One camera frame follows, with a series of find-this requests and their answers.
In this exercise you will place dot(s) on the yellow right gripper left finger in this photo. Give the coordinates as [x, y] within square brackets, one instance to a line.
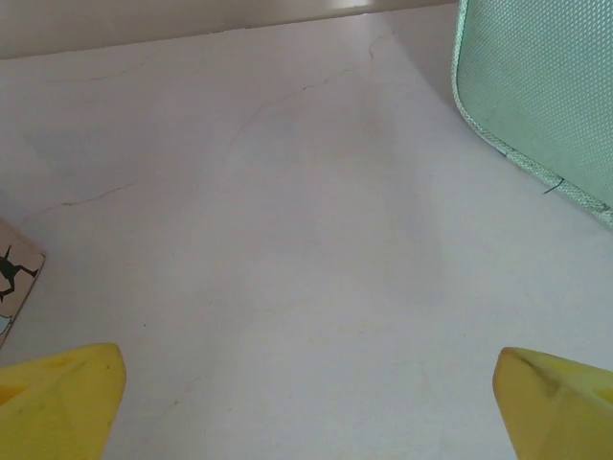
[57, 402]

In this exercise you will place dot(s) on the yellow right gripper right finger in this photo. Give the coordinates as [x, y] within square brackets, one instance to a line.
[551, 412]

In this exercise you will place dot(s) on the pink cartoon wedding box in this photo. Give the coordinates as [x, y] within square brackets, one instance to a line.
[14, 273]

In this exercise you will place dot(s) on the green woven mat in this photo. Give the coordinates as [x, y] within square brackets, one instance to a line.
[541, 86]

